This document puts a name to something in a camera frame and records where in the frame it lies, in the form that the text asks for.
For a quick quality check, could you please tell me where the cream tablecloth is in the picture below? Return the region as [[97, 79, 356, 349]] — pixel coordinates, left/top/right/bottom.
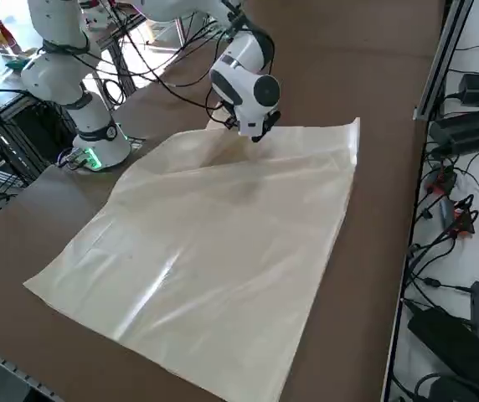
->
[[23, 116, 361, 402]]

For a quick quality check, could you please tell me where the red black plug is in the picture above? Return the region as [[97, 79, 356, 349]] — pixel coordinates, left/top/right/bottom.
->
[[425, 165, 459, 197]]

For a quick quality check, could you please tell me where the grey pen-shaped tool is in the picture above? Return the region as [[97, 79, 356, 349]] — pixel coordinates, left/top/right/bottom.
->
[[439, 197, 455, 230]]

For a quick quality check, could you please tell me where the black equipment case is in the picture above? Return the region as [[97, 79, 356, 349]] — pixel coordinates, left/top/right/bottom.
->
[[11, 98, 77, 185]]

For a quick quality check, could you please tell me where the orange black clamp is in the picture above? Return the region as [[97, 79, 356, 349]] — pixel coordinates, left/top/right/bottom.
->
[[451, 194, 479, 239]]

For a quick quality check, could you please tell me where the long black power brick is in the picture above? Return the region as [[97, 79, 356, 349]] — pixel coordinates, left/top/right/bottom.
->
[[429, 105, 479, 155]]

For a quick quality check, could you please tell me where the large black power adapter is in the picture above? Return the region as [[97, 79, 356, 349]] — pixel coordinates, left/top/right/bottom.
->
[[407, 307, 479, 397]]

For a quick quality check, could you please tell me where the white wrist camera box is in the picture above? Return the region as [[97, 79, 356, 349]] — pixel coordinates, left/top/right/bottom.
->
[[238, 117, 266, 138]]

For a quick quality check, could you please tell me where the black grey wrist handle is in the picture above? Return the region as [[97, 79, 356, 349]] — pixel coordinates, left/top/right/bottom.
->
[[250, 109, 283, 144]]

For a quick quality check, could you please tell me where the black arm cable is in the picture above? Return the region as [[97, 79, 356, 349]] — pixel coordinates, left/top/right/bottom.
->
[[38, 0, 276, 126]]

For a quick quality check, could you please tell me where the aluminium extrusion post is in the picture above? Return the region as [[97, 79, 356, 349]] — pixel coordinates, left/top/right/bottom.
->
[[413, 0, 475, 121]]

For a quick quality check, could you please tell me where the aluminium table edge rail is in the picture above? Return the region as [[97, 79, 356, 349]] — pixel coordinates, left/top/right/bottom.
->
[[0, 337, 63, 402]]

